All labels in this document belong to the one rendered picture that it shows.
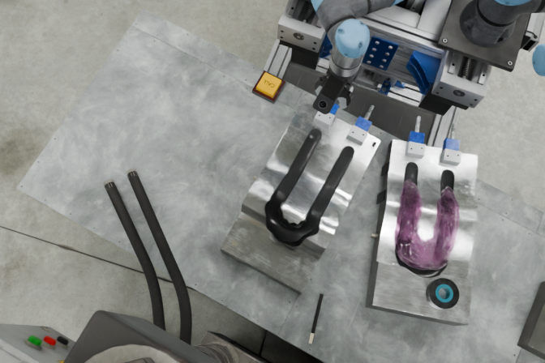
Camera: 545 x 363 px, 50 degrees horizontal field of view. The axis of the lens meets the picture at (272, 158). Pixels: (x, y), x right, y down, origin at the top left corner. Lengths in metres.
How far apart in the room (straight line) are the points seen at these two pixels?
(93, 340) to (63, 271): 2.13
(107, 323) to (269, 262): 1.17
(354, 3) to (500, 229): 0.85
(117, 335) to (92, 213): 1.31
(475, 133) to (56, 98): 1.94
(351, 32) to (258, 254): 0.68
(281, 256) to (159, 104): 0.61
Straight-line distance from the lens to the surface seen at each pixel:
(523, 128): 2.95
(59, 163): 1.86
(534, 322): 1.81
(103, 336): 0.50
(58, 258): 2.65
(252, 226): 1.66
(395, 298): 1.63
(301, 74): 2.54
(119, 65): 1.94
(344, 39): 1.31
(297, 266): 1.65
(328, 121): 1.71
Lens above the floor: 2.50
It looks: 73 degrees down
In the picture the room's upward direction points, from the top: 6 degrees clockwise
